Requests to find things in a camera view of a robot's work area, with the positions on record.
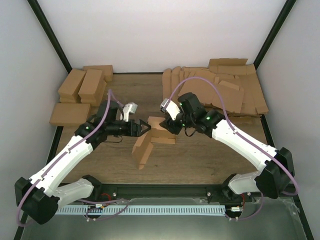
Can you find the black aluminium frame rail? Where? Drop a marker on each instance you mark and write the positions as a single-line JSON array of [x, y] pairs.
[[210, 192]]

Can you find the folded cardboard box left stack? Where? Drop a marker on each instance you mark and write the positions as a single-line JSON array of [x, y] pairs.
[[69, 90]]

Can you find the folded cardboard box middle stack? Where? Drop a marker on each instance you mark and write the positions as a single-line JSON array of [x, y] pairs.
[[92, 88]]

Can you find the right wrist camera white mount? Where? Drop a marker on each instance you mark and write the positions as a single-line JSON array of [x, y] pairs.
[[169, 107]]

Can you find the flat folded cardboard box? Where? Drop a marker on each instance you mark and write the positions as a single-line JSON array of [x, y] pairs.
[[70, 114]]

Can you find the light blue slotted cable duct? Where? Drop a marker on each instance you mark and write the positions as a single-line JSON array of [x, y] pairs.
[[146, 210]]

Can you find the folded cardboard box stack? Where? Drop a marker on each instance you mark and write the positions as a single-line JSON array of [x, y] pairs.
[[69, 90], [92, 88]]

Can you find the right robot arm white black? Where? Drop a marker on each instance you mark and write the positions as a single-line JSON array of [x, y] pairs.
[[274, 167]]

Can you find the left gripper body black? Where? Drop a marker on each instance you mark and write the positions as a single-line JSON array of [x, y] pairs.
[[130, 131]]

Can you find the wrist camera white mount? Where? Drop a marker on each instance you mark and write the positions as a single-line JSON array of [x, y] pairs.
[[169, 107], [129, 108]]

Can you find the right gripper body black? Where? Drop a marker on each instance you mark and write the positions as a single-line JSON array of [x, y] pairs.
[[176, 129]]

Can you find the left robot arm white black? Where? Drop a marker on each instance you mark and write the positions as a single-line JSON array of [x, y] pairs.
[[41, 195]]

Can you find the stack of flat cardboard blanks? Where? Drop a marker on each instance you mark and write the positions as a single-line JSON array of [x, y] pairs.
[[229, 83]]

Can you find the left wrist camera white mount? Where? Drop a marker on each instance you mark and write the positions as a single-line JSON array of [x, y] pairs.
[[129, 108]]

